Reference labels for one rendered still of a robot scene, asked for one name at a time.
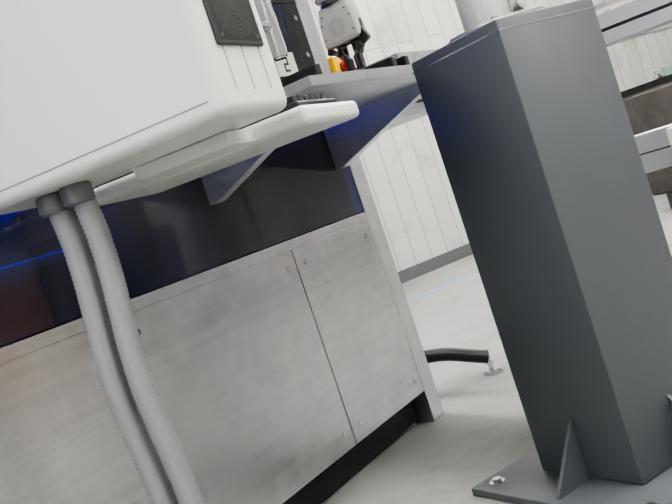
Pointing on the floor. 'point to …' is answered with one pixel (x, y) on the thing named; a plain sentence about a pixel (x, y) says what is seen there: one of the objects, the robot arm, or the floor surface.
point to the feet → (463, 357)
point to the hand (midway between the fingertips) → (355, 64)
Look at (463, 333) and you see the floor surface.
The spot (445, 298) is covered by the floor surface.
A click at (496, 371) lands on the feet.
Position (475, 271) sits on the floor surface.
